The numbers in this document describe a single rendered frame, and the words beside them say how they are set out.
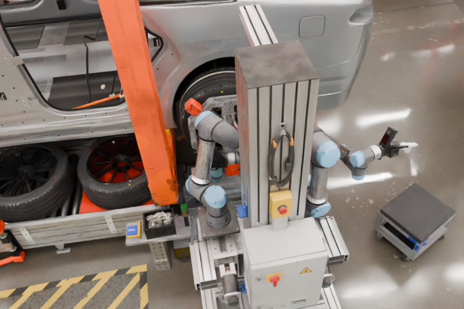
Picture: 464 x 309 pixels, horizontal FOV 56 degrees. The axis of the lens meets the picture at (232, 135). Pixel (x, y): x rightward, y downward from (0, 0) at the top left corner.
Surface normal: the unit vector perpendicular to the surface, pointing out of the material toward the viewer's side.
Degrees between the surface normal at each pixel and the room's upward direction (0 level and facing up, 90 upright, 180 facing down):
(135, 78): 90
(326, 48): 90
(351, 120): 0
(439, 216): 0
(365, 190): 0
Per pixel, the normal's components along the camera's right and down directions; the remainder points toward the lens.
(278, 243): -0.05, -0.72
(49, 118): 0.12, 0.71
